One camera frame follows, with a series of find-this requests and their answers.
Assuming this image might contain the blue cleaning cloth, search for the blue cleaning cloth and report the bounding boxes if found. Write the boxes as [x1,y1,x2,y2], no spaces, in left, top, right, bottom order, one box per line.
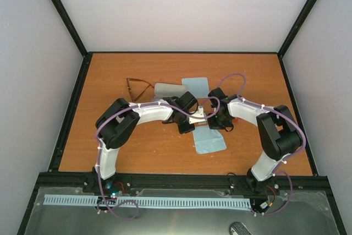
[181,77,210,99]
[192,125,227,155]

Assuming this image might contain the pink glasses case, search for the pink glasses case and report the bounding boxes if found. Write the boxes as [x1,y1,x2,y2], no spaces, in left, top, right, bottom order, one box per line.
[152,83,188,102]

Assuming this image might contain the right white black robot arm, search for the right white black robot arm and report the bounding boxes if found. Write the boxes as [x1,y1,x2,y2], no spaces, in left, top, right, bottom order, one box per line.
[208,88,306,194]

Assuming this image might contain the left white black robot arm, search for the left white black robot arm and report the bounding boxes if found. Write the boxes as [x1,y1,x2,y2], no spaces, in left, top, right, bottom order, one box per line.
[95,92,199,193]

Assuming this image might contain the brown sunglasses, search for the brown sunglasses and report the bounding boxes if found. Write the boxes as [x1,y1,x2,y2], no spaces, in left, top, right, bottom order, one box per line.
[126,78,154,102]

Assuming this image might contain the black oval remote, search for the black oval remote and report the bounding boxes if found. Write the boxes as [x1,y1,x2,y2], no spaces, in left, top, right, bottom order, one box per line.
[229,222,252,235]

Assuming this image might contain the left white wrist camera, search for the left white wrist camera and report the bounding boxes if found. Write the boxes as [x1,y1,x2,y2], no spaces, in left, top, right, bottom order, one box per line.
[188,106,207,124]

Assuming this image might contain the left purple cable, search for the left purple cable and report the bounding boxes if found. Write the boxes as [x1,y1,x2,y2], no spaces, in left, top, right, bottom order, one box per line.
[95,101,221,221]

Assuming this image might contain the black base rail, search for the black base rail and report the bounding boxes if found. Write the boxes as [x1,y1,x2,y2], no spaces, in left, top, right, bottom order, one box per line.
[35,172,331,195]

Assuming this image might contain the blue slotted cable duct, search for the blue slotted cable duct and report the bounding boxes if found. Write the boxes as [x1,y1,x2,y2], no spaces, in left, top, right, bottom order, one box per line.
[42,194,251,211]

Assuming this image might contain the right black frame post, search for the right black frame post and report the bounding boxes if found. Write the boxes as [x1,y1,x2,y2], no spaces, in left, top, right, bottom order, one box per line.
[277,0,336,57]

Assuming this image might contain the black frame post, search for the black frame post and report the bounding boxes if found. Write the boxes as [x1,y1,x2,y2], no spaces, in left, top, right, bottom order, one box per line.
[277,0,336,57]
[34,0,89,57]

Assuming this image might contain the left black frame post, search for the left black frame post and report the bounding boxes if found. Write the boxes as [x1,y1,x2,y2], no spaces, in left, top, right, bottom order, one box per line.
[34,0,89,57]

